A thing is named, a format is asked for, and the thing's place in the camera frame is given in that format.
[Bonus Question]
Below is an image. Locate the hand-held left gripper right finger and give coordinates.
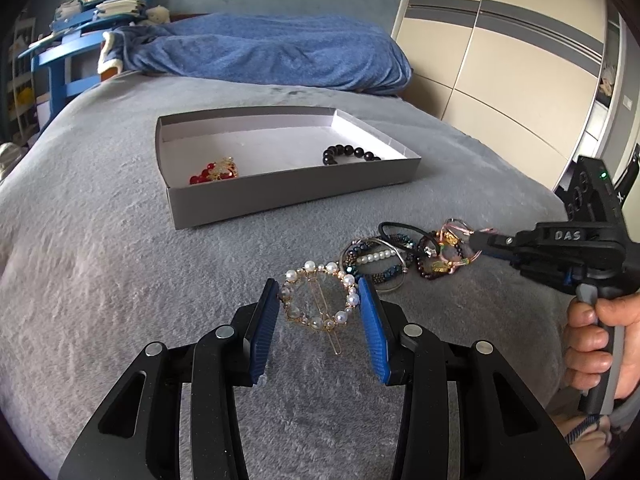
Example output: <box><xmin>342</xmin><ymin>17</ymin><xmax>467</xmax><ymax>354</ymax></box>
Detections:
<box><xmin>356</xmin><ymin>276</ymin><xmax>586</xmax><ymax>480</ymax></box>

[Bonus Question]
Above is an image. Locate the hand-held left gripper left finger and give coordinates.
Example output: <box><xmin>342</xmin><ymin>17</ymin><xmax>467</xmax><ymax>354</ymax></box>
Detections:
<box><xmin>57</xmin><ymin>278</ymin><xmax>281</xmax><ymax>480</ymax></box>

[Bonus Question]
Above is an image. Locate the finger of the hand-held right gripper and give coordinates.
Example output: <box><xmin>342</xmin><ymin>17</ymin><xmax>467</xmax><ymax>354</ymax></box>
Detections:
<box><xmin>471</xmin><ymin>229</ymin><xmax>531</xmax><ymax>262</ymax></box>

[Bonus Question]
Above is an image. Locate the pink cord charm bracelet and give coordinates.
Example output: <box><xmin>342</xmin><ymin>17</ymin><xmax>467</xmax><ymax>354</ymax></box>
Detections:
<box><xmin>425</xmin><ymin>217</ymin><xmax>485</xmax><ymax>276</ymax></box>

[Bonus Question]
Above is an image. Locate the thin silver bangle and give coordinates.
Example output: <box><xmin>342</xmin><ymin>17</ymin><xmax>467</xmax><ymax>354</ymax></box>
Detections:
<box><xmin>340</xmin><ymin>234</ymin><xmax>410</xmax><ymax>294</ymax></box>

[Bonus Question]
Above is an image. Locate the round pearl hair clip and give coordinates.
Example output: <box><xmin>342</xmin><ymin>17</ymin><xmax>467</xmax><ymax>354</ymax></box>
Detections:
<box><xmin>277</xmin><ymin>260</ymin><xmax>362</xmax><ymax>356</ymax></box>

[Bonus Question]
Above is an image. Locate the blue bead bracelet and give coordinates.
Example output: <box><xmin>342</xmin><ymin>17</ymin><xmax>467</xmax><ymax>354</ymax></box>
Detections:
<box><xmin>344</xmin><ymin>239</ymin><xmax>416</xmax><ymax>282</ymax></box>

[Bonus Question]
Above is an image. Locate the dark brown bead bracelet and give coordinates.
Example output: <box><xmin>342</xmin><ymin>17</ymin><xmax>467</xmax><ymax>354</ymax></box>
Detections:
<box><xmin>415</xmin><ymin>232</ymin><xmax>452</xmax><ymax>281</ymax></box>

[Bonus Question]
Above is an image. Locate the black hair tie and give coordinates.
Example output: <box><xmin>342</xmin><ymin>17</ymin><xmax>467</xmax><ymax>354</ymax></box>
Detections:
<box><xmin>377</xmin><ymin>221</ymin><xmax>432</xmax><ymax>252</ymax></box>

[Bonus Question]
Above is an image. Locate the red bead gold ornament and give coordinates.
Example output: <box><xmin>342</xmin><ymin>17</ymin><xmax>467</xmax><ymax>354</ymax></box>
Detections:
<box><xmin>189</xmin><ymin>157</ymin><xmax>240</xmax><ymax>186</ymax></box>

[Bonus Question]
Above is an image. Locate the grey cardboard box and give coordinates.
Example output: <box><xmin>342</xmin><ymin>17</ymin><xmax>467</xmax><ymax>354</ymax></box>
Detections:
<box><xmin>155</xmin><ymin>106</ymin><xmax>422</xmax><ymax>231</ymax></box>

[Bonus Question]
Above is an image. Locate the black bead bracelet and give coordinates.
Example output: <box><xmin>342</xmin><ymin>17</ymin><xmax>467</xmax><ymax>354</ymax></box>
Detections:
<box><xmin>321</xmin><ymin>144</ymin><xmax>382</xmax><ymax>167</ymax></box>

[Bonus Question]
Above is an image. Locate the person's right hand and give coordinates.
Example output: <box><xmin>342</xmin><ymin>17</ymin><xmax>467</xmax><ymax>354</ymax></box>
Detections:
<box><xmin>565</xmin><ymin>292</ymin><xmax>640</xmax><ymax>402</ymax></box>

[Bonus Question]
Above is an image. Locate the grey fleece blanket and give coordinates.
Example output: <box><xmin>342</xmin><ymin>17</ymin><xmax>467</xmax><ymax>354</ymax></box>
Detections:
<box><xmin>0</xmin><ymin>72</ymin><xmax>591</xmax><ymax>480</ymax></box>

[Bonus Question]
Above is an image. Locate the cream wardrobe with grey stripe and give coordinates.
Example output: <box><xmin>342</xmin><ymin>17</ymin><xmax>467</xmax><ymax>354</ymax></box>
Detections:
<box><xmin>390</xmin><ymin>0</ymin><xmax>621</xmax><ymax>193</ymax></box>

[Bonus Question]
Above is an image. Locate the blue blanket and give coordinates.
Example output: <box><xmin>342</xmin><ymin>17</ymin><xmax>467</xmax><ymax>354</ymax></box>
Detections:
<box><xmin>100</xmin><ymin>11</ymin><xmax>413</xmax><ymax>97</ymax></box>

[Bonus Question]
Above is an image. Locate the blue wooden desk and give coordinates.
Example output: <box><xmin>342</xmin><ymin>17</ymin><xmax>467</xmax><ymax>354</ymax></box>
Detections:
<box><xmin>17</xmin><ymin>0</ymin><xmax>151</xmax><ymax>117</ymax></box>

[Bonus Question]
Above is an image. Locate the white shelf rack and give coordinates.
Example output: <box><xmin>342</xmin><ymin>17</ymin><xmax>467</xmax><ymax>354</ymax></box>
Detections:
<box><xmin>5</xmin><ymin>15</ymin><xmax>40</xmax><ymax>137</ymax></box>

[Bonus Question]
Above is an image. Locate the stack of papers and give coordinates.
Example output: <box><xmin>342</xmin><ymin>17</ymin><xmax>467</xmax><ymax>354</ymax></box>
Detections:
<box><xmin>95</xmin><ymin>0</ymin><xmax>148</xmax><ymax>18</ymax></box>

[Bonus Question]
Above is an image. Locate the small paper pile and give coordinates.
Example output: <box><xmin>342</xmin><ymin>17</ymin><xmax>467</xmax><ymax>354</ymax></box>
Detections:
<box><xmin>52</xmin><ymin>0</ymin><xmax>83</xmax><ymax>22</ymax></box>

